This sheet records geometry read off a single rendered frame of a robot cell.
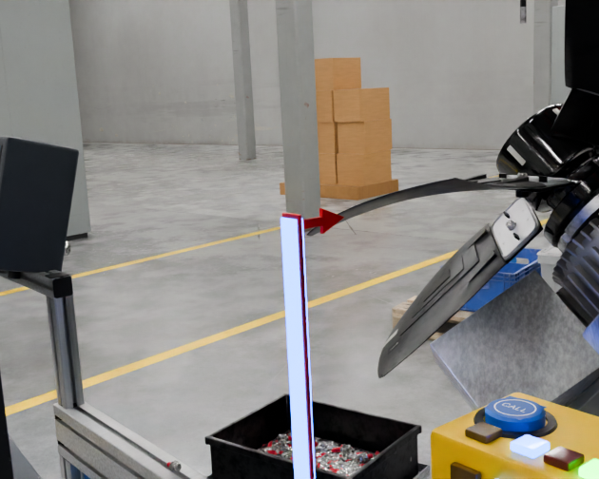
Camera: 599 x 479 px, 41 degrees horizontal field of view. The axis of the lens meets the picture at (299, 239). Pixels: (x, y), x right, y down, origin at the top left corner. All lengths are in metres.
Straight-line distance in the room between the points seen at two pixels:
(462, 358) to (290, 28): 6.38
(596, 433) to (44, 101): 7.08
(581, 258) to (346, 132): 8.41
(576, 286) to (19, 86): 6.68
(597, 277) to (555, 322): 0.07
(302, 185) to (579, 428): 6.69
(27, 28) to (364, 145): 3.84
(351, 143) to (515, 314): 8.36
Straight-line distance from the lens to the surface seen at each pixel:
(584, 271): 0.94
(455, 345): 0.94
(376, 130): 9.35
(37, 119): 7.45
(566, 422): 0.59
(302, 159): 7.19
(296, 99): 7.17
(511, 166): 1.04
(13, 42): 7.39
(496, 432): 0.56
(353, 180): 9.26
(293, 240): 0.72
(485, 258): 1.07
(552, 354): 0.94
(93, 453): 1.17
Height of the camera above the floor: 1.31
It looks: 11 degrees down
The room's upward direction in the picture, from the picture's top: 3 degrees counter-clockwise
